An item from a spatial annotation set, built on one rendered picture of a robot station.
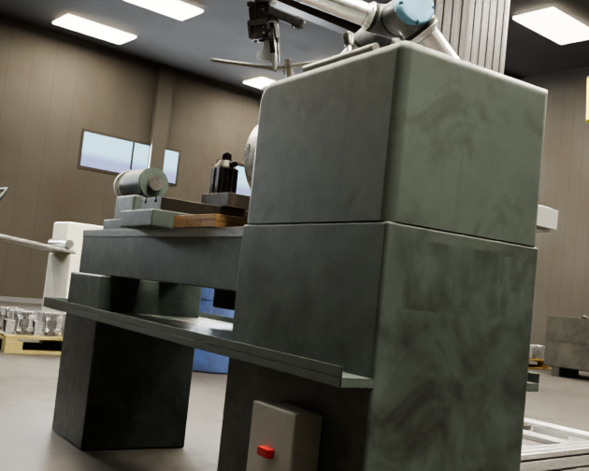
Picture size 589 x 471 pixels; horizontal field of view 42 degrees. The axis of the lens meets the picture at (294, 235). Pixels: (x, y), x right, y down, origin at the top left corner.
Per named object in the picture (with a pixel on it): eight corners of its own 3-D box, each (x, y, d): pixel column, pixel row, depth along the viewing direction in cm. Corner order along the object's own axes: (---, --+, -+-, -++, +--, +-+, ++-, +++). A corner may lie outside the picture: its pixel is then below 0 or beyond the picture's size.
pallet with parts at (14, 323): (7, 354, 568) (12, 311, 571) (-26, 341, 629) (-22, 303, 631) (145, 357, 641) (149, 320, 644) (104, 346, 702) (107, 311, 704)
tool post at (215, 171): (236, 196, 281) (238, 169, 282) (218, 193, 277) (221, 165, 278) (226, 197, 288) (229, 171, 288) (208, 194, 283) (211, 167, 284)
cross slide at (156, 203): (266, 226, 283) (268, 214, 283) (160, 209, 260) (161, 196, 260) (242, 226, 298) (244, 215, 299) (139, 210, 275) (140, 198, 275)
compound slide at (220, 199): (251, 209, 275) (251, 195, 275) (225, 206, 269) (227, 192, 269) (223, 211, 292) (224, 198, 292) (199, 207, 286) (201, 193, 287)
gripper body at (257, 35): (254, 45, 233) (251, 5, 232) (282, 41, 231) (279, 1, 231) (248, 40, 225) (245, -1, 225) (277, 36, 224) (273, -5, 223)
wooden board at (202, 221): (311, 241, 249) (313, 229, 249) (214, 226, 229) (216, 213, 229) (264, 240, 274) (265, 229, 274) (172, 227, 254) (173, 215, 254)
